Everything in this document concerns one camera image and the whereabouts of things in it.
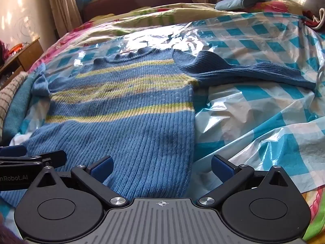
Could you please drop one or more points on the folded blue cloth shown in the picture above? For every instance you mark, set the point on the folded blue cloth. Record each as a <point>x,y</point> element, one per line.
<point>241,1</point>

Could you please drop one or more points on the beige curtain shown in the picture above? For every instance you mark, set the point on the beige curtain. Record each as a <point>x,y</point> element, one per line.
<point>63,2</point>

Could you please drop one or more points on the blue white checkered plastic sheet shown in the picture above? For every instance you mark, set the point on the blue white checkered plastic sheet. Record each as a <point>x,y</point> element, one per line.
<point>254,101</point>

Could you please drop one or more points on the blue yellow-striped knit sweater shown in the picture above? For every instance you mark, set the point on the blue yellow-striped knit sweater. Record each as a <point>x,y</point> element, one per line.
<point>132,122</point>

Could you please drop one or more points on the floral bed sheet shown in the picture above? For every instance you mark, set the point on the floral bed sheet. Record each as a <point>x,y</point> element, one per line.
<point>152,12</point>

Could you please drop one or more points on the orange object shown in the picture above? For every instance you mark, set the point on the orange object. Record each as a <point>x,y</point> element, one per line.
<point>15,47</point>

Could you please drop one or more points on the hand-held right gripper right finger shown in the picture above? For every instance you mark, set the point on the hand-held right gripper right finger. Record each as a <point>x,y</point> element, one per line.
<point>224,169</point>

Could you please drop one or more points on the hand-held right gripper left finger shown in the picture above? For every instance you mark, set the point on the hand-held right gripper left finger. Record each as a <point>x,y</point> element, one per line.
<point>101,169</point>

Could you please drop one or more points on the red bag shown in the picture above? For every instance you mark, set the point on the red bag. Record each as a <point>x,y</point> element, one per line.
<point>314,17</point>

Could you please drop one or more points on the dark red headboard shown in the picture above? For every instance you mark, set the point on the dark red headboard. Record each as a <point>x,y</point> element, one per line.
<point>137,0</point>

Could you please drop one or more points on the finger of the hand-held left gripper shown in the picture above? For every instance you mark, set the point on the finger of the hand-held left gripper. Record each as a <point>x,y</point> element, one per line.
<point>12,150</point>
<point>48,156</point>

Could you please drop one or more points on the teal blanket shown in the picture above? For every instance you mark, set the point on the teal blanket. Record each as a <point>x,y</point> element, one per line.
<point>17,109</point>

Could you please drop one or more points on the teal towel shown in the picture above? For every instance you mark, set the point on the teal towel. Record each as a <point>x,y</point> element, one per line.
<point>7,96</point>

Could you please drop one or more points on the wooden desk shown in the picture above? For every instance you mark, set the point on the wooden desk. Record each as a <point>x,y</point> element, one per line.
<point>22,56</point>

